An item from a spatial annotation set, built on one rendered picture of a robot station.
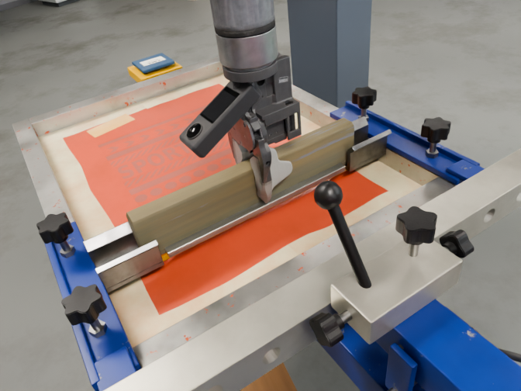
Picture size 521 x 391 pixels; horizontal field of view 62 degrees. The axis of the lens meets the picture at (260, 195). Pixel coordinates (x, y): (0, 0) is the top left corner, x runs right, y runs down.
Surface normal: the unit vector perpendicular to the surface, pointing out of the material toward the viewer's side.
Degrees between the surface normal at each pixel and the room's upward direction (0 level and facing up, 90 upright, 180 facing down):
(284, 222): 0
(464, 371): 0
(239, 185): 90
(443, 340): 0
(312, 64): 90
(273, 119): 90
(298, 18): 90
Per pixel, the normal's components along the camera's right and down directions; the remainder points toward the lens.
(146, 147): -0.11, -0.78
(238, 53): -0.23, 0.62
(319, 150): 0.53, 0.47
